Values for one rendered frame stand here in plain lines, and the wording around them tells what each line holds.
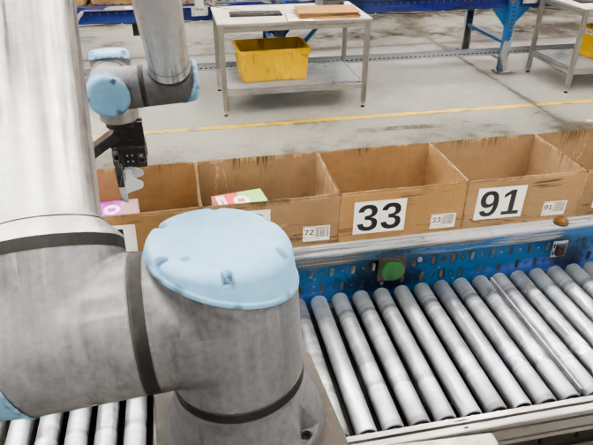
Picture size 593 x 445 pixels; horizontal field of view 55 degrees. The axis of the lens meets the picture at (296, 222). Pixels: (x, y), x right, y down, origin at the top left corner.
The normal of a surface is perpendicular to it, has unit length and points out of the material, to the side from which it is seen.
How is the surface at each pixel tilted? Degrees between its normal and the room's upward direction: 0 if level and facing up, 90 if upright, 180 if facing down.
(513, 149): 90
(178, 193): 89
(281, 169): 89
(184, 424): 71
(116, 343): 63
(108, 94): 90
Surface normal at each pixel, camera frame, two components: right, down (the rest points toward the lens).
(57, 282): 0.41, -0.22
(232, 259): 0.04, -0.88
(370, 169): 0.20, 0.50
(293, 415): 0.71, -0.04
